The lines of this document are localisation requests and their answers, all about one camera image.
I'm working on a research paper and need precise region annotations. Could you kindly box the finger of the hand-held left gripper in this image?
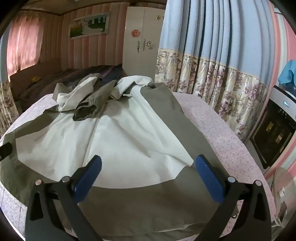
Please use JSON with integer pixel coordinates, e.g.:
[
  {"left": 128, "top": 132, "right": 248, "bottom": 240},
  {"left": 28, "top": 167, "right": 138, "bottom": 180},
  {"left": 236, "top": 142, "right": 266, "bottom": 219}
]
[{"left": 0, "top": 142, "right": 13, "bottom": 161}]

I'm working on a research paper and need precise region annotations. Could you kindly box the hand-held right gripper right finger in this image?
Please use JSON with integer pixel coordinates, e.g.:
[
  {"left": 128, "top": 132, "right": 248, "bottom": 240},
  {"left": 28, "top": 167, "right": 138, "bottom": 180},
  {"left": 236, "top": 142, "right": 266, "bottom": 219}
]
[{"left": 195, "top": 155, "right": 271, "bottom": 241}]

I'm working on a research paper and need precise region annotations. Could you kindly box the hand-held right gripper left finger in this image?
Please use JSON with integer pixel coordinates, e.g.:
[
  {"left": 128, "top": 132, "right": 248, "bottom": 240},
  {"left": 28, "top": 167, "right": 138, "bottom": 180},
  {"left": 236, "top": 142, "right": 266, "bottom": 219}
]
[{"left": 25, "top": 155, "right": 103, "bottom": 241}]

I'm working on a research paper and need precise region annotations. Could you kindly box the grey and white jacket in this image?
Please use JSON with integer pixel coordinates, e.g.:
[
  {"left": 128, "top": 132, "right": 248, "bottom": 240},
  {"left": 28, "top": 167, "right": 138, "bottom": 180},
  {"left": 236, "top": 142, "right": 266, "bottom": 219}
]
[{"left": 0, "top": 75, "right": 238, "bottom": 241}]

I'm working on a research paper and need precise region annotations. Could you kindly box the beige floral curtain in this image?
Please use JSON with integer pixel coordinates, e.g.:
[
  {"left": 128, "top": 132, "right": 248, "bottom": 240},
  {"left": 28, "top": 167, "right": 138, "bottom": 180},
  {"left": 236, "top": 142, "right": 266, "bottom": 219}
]
[{"left": 0, "top": 80, "right": 20, "bottom": 132}]

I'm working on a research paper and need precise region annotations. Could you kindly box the pink floral bedsheet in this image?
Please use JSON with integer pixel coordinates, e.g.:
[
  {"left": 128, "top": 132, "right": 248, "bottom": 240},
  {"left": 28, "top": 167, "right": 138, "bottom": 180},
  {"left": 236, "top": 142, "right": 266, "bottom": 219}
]
[{"left": 0, "top": 91, "right": 275, "bottom": 241}]

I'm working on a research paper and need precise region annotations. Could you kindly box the white electric fan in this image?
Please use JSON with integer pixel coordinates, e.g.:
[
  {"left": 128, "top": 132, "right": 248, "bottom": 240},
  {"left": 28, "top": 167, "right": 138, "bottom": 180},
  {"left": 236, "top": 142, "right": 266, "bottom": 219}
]
[{"left": 269, "top": 167, "right": 288, "bottom": 232}]

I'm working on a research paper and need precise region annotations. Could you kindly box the bed with striped blanket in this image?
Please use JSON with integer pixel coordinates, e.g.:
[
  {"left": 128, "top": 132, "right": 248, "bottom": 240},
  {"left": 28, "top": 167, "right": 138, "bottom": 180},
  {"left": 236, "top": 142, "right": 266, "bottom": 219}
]
[{"left": 9, "top": 59, "right": 127, "bottom": 112}]

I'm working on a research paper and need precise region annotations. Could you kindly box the pink window curtain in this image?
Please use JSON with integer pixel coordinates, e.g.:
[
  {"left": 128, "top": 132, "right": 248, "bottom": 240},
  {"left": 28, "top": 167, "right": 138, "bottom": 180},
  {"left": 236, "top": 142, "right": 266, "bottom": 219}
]
[{"left": 6, "top": 16, "right": 45, "bottom": 72}]

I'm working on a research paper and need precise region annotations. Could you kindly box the white wardrobe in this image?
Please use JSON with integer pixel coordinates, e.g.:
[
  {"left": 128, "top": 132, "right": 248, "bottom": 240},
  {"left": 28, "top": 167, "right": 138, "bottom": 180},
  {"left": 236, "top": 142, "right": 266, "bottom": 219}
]
[{"left": 122, "top": 6, "right": 166, "bottom": 80}]

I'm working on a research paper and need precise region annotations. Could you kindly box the blue cloth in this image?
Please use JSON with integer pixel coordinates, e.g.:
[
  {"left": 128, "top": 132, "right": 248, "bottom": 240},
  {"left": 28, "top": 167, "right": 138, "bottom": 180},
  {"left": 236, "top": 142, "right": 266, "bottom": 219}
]
[{"left": 277, "top": 60, "right": 296, "bottom": 87}]

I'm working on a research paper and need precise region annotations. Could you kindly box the blue floral curtain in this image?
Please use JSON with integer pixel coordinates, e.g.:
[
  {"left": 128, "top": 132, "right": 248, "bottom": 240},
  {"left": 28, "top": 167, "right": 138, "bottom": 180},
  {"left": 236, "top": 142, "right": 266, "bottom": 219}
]
[{"left": 154, "top": 0, "right": 281, "bottom": 142}]

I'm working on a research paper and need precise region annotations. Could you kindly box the wide framed wall picture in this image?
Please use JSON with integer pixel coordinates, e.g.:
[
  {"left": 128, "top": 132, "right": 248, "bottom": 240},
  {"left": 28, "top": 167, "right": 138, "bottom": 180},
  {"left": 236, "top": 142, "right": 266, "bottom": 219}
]
[{"left": 69, "top": 13, "right": 110, "bottom": 40}]

